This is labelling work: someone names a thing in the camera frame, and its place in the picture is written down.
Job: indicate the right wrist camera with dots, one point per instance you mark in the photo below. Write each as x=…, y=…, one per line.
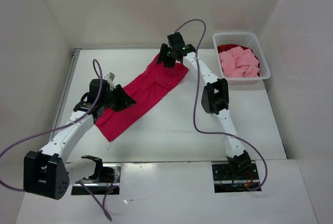
x=175, y=41

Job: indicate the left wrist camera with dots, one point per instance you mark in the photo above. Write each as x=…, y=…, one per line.
x=110, y=78

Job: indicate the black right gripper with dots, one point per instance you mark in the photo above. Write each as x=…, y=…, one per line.
x=166, y=57

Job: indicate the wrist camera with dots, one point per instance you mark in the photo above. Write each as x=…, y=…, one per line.
x=175, y=41
x=110, y=78

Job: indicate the white plastic basket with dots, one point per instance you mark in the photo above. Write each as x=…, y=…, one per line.
x=245, y=39

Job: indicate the light pink t shirt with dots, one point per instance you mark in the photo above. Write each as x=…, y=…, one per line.
x=239, y=62

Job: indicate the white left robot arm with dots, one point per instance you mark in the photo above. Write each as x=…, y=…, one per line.
x=47, y=172

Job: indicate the magenta t shirt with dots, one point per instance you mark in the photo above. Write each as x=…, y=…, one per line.
x=147, y=89

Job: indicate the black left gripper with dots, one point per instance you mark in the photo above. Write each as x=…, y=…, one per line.
x=117, y=97

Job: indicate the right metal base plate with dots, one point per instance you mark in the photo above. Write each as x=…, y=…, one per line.
x=226, y=182

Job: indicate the dark red t shirt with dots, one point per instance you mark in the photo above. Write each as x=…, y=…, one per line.
x=229, y=47

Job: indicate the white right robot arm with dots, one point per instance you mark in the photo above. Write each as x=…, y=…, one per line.
x=214, y=101

